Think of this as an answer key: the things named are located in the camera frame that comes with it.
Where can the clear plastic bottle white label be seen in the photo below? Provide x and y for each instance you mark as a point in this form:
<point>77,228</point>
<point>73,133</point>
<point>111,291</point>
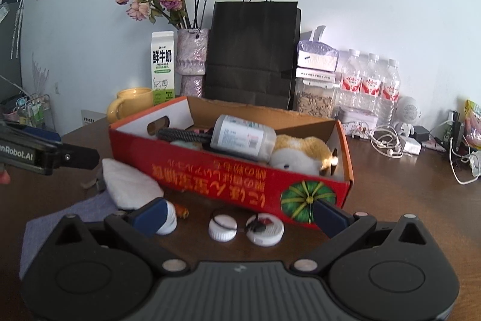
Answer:
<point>240,136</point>

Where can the black power adapter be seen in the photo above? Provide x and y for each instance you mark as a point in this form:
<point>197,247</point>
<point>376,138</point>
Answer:
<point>421,135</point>

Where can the black upright device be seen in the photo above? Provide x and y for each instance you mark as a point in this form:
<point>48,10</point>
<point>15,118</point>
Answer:
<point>456,133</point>

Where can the white padded pouch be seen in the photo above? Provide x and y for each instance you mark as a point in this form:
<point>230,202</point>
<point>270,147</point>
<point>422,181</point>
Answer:
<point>127,185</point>

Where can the clear water bottle red label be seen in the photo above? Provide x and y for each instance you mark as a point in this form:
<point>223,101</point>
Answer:
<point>371,85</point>
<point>351,82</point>
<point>390,89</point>

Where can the colourful snack packet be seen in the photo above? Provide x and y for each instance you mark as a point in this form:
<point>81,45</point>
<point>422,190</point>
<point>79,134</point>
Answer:
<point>472,121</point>

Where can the white flat box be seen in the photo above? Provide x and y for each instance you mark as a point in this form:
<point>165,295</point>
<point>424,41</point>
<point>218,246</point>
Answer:
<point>315,74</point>

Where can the small orange carrot toy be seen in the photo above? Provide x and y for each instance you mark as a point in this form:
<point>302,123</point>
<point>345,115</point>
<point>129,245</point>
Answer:
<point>183,211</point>

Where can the yellow mug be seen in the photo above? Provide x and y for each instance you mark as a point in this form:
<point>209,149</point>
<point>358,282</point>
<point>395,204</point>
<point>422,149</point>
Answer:
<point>127,103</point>

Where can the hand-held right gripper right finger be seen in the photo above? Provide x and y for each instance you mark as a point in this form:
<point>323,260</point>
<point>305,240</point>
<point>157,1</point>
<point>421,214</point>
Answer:
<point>329,219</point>

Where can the black paper bag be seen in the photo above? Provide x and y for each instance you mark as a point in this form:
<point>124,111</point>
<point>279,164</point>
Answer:
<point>255,57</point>

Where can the white charger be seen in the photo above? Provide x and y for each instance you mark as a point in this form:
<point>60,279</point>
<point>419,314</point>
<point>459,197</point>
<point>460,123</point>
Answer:
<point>411,147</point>

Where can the clear jar of seeds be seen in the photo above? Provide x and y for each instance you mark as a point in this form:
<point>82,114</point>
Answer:
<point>315,101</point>

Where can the white earphones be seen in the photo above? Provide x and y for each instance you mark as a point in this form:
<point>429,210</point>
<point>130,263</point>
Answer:
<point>383,141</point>

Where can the white bottle cap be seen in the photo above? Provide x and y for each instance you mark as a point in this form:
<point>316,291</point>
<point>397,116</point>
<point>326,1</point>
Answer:
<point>223,227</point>
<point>272,232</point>
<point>171,221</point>

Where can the white milk carton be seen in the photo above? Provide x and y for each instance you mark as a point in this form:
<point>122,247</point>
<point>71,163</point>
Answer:
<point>163,69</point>

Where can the red cardboard box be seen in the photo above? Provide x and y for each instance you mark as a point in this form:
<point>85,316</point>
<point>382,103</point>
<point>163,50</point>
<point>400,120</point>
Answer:
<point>225,174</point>

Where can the person's left hand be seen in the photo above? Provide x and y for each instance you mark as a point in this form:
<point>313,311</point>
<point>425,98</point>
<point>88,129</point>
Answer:
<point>3,176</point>

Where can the pink textured vase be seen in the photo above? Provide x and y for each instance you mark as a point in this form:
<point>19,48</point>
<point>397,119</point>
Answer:
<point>191,57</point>

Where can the white printed tin box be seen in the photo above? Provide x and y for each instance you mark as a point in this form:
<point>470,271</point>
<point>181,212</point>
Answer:
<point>357,121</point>

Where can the white plastic box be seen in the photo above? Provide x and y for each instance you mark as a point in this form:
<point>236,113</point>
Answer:
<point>184,145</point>

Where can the dark grey panel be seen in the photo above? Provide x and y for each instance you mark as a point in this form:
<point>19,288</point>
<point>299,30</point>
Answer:
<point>9,42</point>

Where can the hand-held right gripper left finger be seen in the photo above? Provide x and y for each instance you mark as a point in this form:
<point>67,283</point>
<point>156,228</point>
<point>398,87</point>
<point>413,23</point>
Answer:
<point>150,217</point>

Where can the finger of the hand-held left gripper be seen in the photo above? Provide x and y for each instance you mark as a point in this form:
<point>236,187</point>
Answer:
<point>80,157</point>
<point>41,133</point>

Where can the purple wrapped tissue pack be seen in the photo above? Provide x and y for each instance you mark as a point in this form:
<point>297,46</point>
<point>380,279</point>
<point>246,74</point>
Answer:
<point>317,52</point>

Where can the sheep plush toy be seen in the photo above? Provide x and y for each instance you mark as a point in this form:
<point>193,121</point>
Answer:
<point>300,153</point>

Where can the blue-grey fabric cloth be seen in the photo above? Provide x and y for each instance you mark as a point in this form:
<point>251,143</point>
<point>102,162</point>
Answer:
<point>94,208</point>

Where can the dried lavender bunch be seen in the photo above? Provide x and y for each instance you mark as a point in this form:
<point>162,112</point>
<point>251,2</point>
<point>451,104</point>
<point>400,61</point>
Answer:
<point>39,76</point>

